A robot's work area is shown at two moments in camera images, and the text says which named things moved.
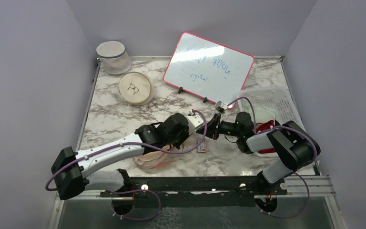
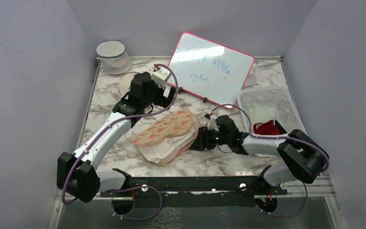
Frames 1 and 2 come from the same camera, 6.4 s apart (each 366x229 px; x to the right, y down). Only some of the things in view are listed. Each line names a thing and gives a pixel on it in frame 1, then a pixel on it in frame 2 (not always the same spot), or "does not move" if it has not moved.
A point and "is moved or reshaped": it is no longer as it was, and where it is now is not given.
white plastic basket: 280,100 does not move
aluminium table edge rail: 88,104 does not move
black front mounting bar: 198,191 does not move
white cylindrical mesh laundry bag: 115,59 does not move
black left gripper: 186,133 -> 163,100
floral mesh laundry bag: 157,159 is moved or reshaped
